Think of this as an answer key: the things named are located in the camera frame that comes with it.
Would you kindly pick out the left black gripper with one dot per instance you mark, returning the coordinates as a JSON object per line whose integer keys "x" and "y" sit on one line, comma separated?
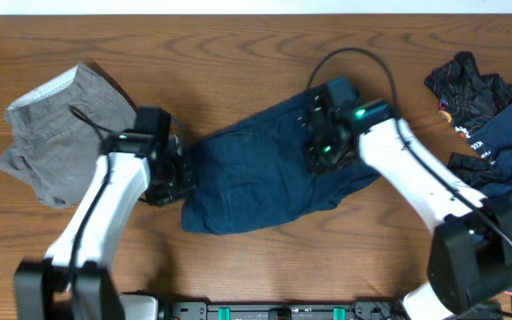
{"x": 178, "y": 183}

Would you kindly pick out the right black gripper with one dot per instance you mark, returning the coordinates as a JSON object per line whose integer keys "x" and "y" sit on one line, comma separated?
{"x": 313, "y": 161}

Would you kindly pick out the navy blue shorts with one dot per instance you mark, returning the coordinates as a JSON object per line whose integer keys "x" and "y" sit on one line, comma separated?
{"x": 254, "y": 175}

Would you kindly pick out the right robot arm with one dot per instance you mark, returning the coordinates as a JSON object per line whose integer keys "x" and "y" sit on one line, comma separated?
{"x": 470, "y": 259}

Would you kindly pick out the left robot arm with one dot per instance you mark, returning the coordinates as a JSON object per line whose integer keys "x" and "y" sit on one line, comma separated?
{"x": 73, "y": 279}

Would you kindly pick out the folded grey-brown shorts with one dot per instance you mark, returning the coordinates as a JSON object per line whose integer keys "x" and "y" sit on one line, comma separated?
{"x": 53, "y": 151}

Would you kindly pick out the black printed garment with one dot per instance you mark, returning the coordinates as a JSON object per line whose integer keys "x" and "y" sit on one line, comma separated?
{"x": 468, "y": 100}

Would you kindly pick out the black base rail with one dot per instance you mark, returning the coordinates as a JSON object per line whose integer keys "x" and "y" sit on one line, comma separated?
{"x": 274, "y": 311}

